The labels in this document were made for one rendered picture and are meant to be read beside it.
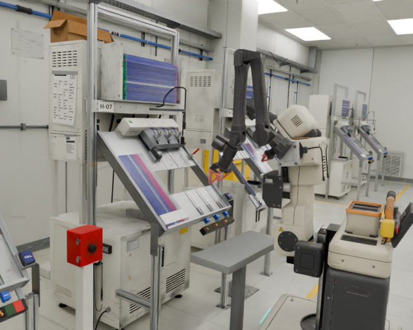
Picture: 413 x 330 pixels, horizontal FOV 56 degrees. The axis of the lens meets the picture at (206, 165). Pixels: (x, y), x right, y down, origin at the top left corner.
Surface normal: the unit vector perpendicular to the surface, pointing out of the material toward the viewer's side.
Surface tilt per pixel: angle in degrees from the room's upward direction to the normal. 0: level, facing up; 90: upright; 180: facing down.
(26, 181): 90
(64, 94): 90
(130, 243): 90
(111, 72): 90
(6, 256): 47
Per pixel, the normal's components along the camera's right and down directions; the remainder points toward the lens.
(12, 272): 0.64, -0.60
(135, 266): 0.84, 0.11
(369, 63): -0.54, 0.08
